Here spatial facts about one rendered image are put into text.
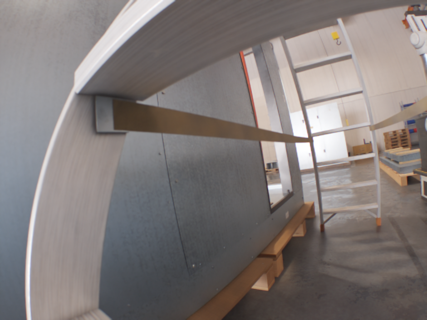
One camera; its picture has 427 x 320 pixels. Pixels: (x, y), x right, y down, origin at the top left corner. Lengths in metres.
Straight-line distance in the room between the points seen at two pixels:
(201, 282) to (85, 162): 0.78
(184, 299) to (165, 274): 0.15
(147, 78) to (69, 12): 0.65
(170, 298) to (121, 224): 0.33
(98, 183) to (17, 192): 0.40
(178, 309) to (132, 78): 0.78
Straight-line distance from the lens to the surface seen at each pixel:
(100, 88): 0.19
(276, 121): 1.96
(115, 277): 0.65
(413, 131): 11.64
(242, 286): 1.03
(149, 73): 0.17
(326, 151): 7.23
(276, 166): 9.93
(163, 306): 0.79
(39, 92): 0.62
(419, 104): 0.61
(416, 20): 2.35
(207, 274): 0.91
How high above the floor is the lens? 0.74
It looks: 2 degrees up
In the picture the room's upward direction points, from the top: 10 degrees counter-clockwise
